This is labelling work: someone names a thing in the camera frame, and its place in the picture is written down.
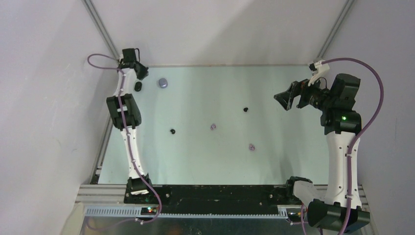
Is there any purple earbud charging case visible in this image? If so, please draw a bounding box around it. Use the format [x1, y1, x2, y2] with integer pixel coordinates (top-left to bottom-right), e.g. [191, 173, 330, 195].
[158, 78, 168, 89]

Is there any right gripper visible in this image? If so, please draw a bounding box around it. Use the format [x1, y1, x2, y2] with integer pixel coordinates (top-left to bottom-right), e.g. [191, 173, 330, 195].
[275, 72, 335, 112]

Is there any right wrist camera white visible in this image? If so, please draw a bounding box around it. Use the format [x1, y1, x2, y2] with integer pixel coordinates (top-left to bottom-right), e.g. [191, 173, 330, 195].
[308, 60, 330, 87]

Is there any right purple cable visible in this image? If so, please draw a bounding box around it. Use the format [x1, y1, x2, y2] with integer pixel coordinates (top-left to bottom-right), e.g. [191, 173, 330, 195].
[321, 57, 385, 235]

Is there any purple cable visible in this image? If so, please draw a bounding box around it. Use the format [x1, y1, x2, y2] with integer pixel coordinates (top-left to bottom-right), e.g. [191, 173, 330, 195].
[321, 57, 385, 235]
[85, 53, 162, 233]

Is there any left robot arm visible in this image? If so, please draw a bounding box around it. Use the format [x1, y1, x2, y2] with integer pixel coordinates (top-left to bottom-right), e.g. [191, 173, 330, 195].
[106, 48, 155, 204]

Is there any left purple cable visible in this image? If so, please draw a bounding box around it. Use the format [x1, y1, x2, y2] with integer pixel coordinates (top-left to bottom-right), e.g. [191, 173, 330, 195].
[85, 53, 162, 233]

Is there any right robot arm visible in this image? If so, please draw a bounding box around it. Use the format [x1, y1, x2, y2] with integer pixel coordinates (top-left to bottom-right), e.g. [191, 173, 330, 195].
[274, 73, 370, 234]

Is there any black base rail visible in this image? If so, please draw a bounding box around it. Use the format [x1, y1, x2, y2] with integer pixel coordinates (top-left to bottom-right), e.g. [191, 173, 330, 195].
[124, 185, 301, 215]

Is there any grey slotted cable duct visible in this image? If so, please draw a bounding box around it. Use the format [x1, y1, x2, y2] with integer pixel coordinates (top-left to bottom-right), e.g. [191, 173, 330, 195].
[85, 206, 288, 219]

